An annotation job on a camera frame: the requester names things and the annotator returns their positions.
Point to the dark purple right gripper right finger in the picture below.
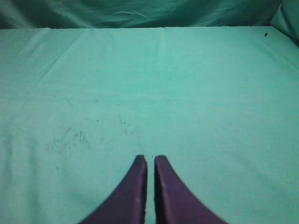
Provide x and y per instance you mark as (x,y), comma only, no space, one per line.
(174,202)

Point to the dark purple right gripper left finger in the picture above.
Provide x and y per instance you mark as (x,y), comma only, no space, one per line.
(127,203)

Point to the green table cloth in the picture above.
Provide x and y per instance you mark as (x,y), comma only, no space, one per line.
(77,106)

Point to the green backdrop curtain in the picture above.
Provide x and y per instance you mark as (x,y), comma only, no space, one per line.
(143,13)

